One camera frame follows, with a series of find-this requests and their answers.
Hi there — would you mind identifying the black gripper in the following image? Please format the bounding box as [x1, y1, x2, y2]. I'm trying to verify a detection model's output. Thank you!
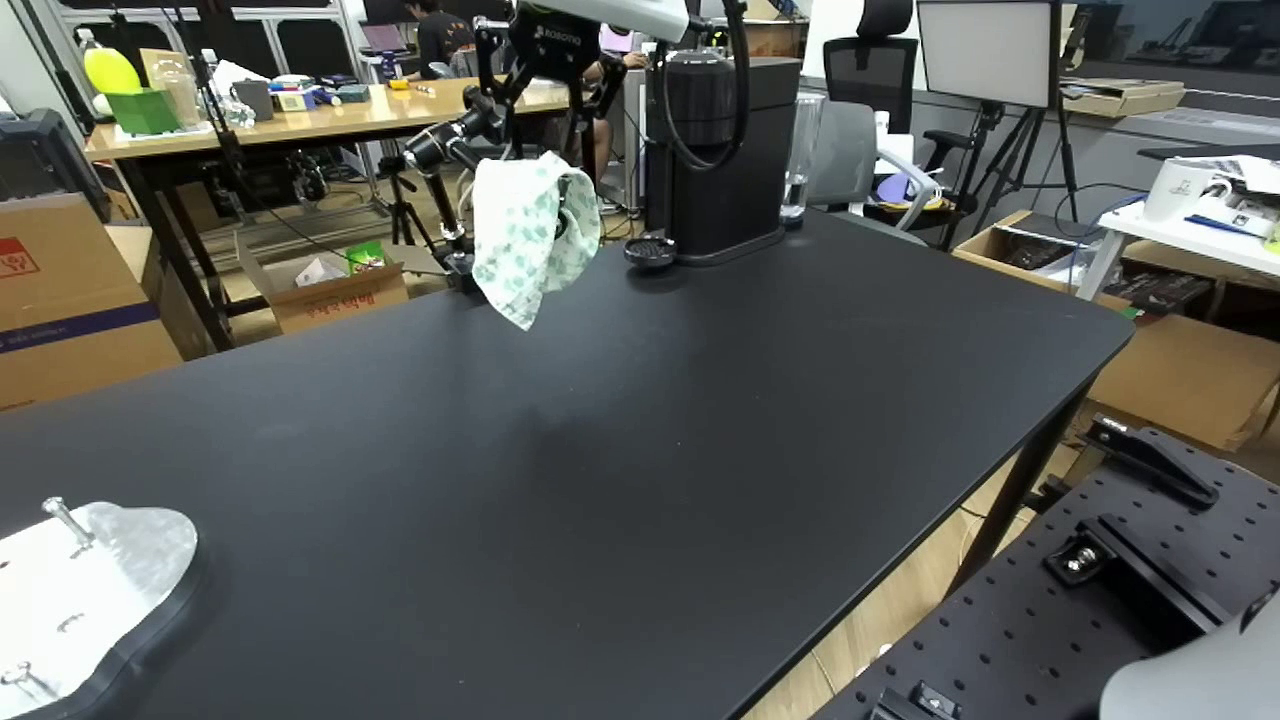
[494, 11, 599, 110]

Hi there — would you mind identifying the white patterned cloth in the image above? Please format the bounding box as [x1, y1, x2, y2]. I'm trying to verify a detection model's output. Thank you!
[463, 148, 609, 337]

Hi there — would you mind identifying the black robot base box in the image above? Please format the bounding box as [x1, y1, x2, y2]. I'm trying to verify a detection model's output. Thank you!
[640, 48, 806, 260]

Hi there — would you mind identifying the black articulated rod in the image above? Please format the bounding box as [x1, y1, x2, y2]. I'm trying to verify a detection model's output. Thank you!
[378, 82, 519, 292]

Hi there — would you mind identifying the small black round disc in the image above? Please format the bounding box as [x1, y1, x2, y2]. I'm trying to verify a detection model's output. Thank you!
[621, 233, 685, 274]

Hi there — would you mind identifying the wooden work table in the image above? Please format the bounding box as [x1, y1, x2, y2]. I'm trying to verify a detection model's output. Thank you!
[80, 71, 591, 353]

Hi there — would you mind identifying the open cardboard box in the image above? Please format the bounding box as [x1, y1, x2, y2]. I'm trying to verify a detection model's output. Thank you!
[255, 238, 411, 337]

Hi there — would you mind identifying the black office chair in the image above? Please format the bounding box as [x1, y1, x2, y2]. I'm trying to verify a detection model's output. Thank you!
[796, 0, 944, 216]

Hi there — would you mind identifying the green box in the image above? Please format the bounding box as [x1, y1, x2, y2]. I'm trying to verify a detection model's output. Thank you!
[106, 89, 184, 138]

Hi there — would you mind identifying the yellow-green round object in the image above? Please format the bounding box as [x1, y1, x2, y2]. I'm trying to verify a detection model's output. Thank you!
[76, 42, 148, 98]

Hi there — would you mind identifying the white board panel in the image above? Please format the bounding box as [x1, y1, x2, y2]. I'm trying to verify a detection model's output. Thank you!
[911, 0, 1056, 110]

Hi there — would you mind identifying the black tripod stand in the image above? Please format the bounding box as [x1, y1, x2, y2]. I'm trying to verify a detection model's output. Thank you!
[942, 98, 1089, 257]

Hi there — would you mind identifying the wooden crate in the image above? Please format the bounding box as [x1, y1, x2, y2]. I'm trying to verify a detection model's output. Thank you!
[948, 208, 1142, 308]

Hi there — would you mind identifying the large cardboard box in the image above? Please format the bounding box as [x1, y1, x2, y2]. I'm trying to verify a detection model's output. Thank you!
[0, 186, 188, 412]

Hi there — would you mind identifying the white table with papers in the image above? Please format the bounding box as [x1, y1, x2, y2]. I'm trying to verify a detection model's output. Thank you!
[1074, 148, 1280, 302]

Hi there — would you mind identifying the flat cardboard box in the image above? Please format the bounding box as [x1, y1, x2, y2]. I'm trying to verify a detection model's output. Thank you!
[1084, 308, 1280, 461]

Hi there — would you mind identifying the black clamp bar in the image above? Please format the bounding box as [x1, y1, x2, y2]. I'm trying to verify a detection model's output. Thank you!
[1084, 412, 1220, 511]

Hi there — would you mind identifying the black perforated breadboard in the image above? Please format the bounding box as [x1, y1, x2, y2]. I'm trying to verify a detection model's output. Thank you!
[812, 425, 1280, 720]

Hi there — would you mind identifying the grey rounded cover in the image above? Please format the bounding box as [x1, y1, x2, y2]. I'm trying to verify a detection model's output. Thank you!
[1098, 590, 1280, 720]

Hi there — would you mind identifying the small black camera tripod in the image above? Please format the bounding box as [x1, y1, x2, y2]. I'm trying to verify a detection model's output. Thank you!
[378, 152, 449, 267]

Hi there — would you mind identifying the black square mount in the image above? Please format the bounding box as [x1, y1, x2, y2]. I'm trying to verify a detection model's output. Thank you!
[1042, 514, 1220, 648]

